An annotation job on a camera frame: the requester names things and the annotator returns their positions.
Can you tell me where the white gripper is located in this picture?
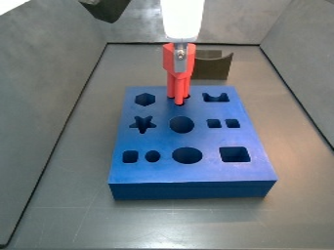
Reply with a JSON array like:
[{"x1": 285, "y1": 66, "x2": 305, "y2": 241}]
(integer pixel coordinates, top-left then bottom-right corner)
[{"x1": 160, "y1": 0, "x2": 204, "y2": 73}]

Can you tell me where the red three prong block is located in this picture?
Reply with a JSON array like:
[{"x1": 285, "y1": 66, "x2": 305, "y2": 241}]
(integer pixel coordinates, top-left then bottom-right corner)
[{"x1": 162, "y1": 43, "x2": 194, "y2": 105}]

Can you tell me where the dark robot arm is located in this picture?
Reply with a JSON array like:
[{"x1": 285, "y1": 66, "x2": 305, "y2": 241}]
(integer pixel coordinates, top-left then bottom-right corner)
[{"x1": 78, "y1": 0, "x2": 204, "y2": 73}]

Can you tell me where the blue shape sorting board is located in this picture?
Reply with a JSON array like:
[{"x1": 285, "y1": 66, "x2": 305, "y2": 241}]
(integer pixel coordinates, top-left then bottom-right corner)
[{"x1": 108, "y1": 85, "x2": 277, "y2": 200}]

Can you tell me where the dark curved saddle block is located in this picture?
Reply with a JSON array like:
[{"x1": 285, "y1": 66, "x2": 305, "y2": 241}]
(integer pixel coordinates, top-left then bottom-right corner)
[{"x1": 192, "y1": 50, "x2": 233, "y2": 80}]

